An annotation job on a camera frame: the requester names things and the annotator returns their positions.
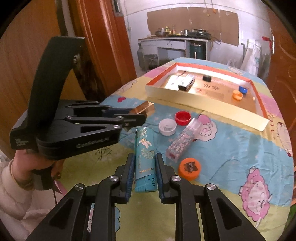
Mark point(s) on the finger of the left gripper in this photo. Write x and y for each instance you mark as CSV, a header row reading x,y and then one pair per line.
x,y
97,110
104,121

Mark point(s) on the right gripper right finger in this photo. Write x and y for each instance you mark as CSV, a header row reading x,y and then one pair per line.
x,y
175,190

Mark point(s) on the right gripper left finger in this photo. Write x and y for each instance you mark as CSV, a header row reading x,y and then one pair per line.
x,y
115,189

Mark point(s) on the orange cap with black label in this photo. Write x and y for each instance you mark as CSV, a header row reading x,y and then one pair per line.
x,y
189,169

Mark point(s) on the gold rectangular box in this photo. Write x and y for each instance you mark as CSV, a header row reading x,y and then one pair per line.
x,y
146,108

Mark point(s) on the teal rectangular box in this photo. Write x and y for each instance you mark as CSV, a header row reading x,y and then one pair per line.
x,y
145,169

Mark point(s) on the clear patterned plastic tube box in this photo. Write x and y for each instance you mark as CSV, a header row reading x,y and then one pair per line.
x,y
183,140

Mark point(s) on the white bottle cap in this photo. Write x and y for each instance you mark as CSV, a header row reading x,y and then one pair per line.
x,y
167,127

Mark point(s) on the red bottle cap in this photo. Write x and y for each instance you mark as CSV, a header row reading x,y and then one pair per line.
x,y
182,118

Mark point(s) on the white cartoon printed box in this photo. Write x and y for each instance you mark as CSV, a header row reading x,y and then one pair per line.
x,y
185,82

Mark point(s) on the black round cap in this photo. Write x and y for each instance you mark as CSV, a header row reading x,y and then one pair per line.
x,y
207,78

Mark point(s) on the plain orange bottle cap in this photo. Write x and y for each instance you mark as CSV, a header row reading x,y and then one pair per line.
x,y
237,95

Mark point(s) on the blue bottle cap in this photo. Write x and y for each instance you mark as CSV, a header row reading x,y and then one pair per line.
x,y
243,90

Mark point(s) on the white sleeve forearm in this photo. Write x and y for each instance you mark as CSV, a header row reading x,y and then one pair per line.
x,y
22,206

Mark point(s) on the person left hand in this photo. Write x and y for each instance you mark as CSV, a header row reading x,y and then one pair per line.
x,y
24,162

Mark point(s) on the colourful cartoon tablecloth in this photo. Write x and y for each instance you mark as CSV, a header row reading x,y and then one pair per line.
x,y
226,150

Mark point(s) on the white kitchen counter cabinet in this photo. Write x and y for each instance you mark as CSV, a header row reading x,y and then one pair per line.
x,y
156,51

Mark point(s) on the dark green air fryer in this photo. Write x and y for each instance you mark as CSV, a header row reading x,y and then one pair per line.
x,y
198,51

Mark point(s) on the shallow orange-rimmed cardboard tray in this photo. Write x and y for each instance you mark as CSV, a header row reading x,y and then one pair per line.
x,y
213,97

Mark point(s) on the black gas stove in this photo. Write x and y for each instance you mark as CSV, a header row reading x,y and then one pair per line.
x,y
199,34

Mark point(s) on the white plastic sacks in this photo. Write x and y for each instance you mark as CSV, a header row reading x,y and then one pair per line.
x,y
255,58

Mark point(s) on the brown wooden door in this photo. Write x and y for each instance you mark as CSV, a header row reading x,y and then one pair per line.
x,y
281,79

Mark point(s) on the cardboard wall sheets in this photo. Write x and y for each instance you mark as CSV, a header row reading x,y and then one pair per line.
x,y
221,25

